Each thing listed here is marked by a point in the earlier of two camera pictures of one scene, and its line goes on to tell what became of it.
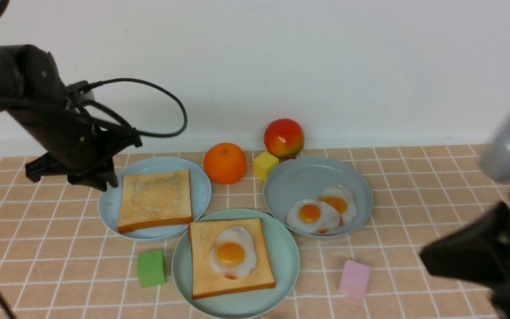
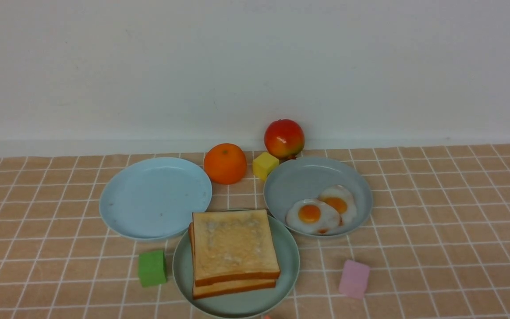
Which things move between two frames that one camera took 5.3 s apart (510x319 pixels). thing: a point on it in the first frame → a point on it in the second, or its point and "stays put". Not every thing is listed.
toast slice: x=153 y=199 → x=226 y=289
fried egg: x=312 y=216 stays put
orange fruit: x=224 y=163 stays put
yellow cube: x=263 y=164 stays put
